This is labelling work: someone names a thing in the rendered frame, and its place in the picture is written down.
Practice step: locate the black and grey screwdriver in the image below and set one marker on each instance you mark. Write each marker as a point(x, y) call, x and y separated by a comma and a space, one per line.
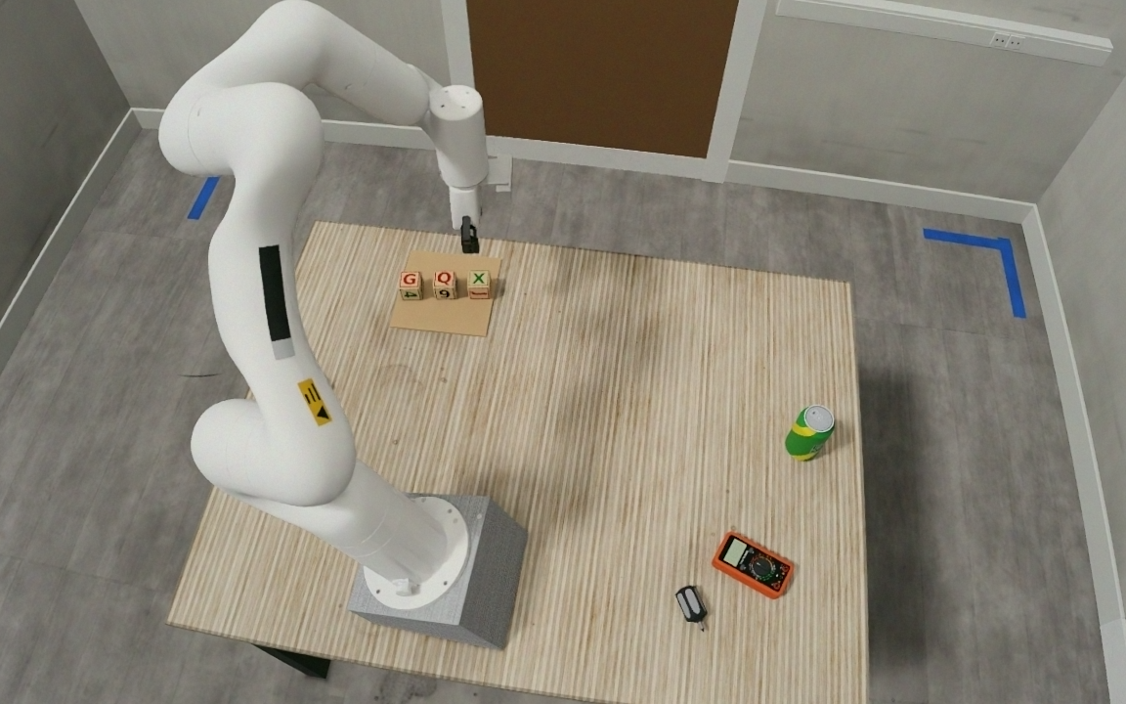
point(691, 605)

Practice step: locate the green and yellow soda can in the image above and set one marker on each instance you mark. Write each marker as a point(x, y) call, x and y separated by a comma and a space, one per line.
point(809, 433)

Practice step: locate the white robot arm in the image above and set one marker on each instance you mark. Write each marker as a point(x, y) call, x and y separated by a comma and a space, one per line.
point(293, 445)

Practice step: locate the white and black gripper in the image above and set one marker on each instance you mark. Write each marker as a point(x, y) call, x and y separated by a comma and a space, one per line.
point(466, 206)

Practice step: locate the orange digital multimeter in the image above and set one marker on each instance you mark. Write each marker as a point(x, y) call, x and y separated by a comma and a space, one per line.
point(753, 565)

